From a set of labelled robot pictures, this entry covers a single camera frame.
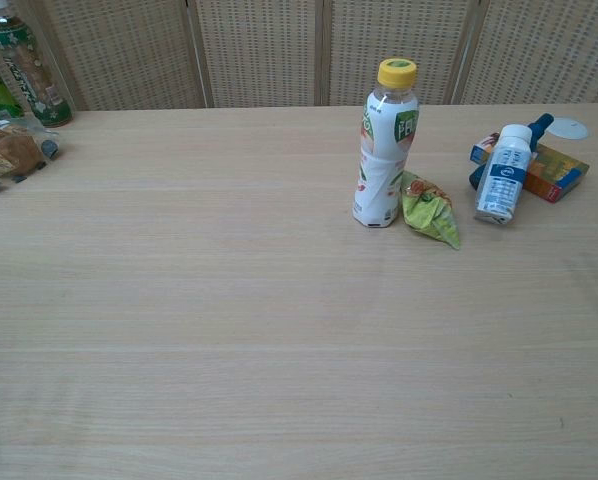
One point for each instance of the yellow-capped white drink bottle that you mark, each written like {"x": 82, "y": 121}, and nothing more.
{"x": 381, "y": 165}

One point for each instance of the green triangular snack packet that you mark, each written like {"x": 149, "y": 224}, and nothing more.
{"x": 429, "y": 212}

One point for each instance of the woven rattan folding screen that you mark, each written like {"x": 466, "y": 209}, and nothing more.
{"x": 299, "y": 50}

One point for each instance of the small white milk bottle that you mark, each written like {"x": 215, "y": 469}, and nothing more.
{"x": 502, "y": 175}

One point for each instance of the orange and blue carton box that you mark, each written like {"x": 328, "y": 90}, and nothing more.
{"x": 559, "y": 172}

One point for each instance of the white round table grommet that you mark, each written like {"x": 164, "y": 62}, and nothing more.
{"x": 570, "y": 128}

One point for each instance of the clear wrapped bread package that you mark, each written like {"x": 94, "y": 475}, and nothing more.
{"x": 9, "y": 150}

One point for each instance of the green label tea bottle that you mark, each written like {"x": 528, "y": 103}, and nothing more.
{"x": 29, "y": 75}

